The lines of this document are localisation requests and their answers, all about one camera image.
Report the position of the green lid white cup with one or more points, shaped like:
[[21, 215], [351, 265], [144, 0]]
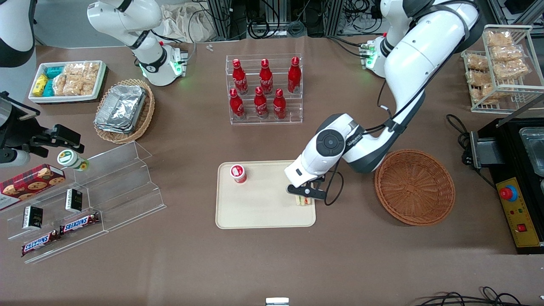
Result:
[[70, 159]]

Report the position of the clear acrylic bottle rack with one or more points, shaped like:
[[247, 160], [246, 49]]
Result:
[[293, 110]]

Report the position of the red chocolate cookie box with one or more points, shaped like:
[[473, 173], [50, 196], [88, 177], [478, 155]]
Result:
[[29, 185]]

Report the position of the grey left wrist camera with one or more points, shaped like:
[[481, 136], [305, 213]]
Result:
[[308, 192]]

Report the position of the triangular sandwich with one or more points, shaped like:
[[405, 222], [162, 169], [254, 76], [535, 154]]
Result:
[[309, 202]]

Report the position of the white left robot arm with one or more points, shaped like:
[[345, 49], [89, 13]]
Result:
[[420, 46]]

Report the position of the clear acrylic step shelf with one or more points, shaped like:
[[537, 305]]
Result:
[[127, 191]]

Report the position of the white table edge clip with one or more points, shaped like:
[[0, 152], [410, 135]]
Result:
[[277, 301]]

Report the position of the red cola bottle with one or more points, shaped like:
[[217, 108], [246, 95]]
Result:
[[239, 78], [279, 105], [294, 76], [260, 104], [236, 105], [266, 78]]

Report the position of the round brown wicker basket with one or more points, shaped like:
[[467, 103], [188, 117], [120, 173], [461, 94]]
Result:
[[414, 187]]

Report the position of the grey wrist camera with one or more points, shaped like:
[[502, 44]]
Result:
[[308, 192], [12, 158]]

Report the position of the rice cracker pack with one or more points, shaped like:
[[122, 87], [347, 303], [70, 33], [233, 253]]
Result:
[[73, 78], [60, 85], [90, 77]]

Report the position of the small black box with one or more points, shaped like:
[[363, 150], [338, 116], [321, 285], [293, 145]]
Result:
[[74, 200], [32, 217]]

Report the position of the fried snack pack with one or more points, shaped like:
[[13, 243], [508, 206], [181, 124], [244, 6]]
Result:
[[477, 62], [512, 69], [479, 78], [484, 94], [499, 38], [505, 52]]

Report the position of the black heating appliance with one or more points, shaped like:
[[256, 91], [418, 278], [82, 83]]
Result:
[[510, 144]]

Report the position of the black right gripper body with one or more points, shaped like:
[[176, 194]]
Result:
[[18, 134]]

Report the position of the oval wicker basket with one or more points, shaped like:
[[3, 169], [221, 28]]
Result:
[[146, 112]]

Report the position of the white rectangular snack tray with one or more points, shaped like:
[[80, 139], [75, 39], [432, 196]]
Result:
[[38, 98]]

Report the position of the yellow snack box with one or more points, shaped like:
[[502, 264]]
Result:
[[40, 83]]

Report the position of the beige plastic tray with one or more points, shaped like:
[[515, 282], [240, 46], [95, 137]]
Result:
[[263, 204]]

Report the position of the white cloth bag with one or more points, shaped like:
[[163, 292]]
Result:
[[182, 23]]

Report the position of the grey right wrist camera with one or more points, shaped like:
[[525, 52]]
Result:
[[12, 158]]

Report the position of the snickers chocolate bar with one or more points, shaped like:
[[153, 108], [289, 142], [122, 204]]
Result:
[[40, 243], [80, 223]]

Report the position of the aluminium foil tray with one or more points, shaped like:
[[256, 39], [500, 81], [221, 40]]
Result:
[[112, 128], [121, 106]]

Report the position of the teal snack box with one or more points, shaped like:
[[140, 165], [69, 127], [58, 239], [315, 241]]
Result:
[[54, 72], [49, 88]]

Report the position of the yellow emergency stop panel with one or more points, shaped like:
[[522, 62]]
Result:
[[520, 221]]

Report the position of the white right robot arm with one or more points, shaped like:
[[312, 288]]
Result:
[[149, 55]]

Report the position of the red yogurt cup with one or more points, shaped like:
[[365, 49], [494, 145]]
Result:
[[239, 173]]

